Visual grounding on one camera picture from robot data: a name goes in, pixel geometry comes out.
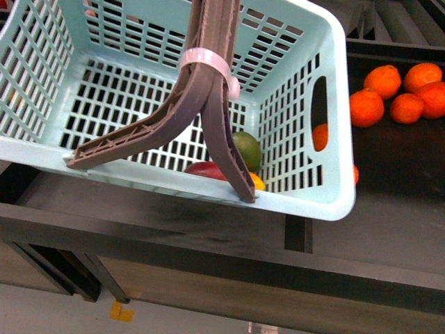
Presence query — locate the red yellow mango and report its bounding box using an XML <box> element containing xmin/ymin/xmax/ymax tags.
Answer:
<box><xmin>184</xmin><ymin>161</ymin><xmax>266</xmax><ymax>191</ymax></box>

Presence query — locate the green avocado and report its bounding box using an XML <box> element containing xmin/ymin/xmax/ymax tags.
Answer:
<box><xmin>232</xmin><ymin>132</ymin><xmax>261</xmax><ymax>173</ymax></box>

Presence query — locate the light blue plastic basket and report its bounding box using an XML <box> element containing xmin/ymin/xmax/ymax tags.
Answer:
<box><xmin>1</xmin><ymin>1</ymin><xmax>355</xmax><ymax>221</ymax></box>

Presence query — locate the orange mandarin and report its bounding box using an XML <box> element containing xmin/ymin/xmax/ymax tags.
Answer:
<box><xmin>403</xmin><ymin>63</ymin><xmax>442</xmax><ymax>93</ymax></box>
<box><xmin>390</xmin><ymin>93</ymin><xmax>425</xmax><ymax>125</ymax></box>
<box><xmin>312</xmin><ymin>123</ymin><xmax>328</xmax><ymax>152</ymax></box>
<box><xmin>350</xmin><ymin>88</ymin><xmax>385</xmax><ymax>128</ymax></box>
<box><xmin>364</xmin><ymin>65</ymin><xmax>402</xmax><ymax>100</ymax></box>
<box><xmin>353</xmin><ymin>165</ymin><xmax>359</xmax><ymax>185</ymax></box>
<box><xmin>414</xmin><ymin>81</ymin><xmax>444</xmax><ymax>120</ymax></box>

